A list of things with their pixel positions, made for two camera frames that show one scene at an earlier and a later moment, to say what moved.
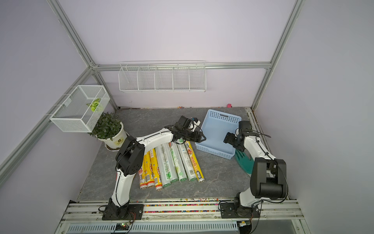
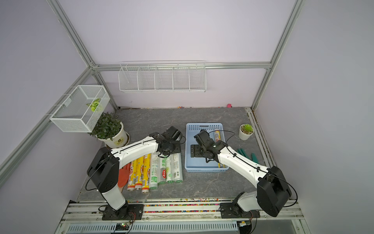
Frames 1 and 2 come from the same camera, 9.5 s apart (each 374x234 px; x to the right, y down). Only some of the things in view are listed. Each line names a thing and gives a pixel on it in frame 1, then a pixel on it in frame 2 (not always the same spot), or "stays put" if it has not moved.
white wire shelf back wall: x=162 y=76 stays put
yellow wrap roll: x=150 y=178 → x=139 y=172
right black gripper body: x=233 y=140 → x=198 y=151
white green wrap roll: x=186 y=160 → x=177 y=167
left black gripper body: x=189 y=135 → x=174 y=147
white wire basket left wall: x=81 y=110 stays put
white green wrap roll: x=170 y=163 → x=161 y=169
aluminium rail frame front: x=282 y=216 stays put
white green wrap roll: x=178 y=165 → x=170 y=168
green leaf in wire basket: x=94 y=105 stays put
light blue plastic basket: x=215 y=126 → x=199 y=164
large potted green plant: x=109 y=129 stays put
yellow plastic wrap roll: x=195 y=165 → x=217 y=138
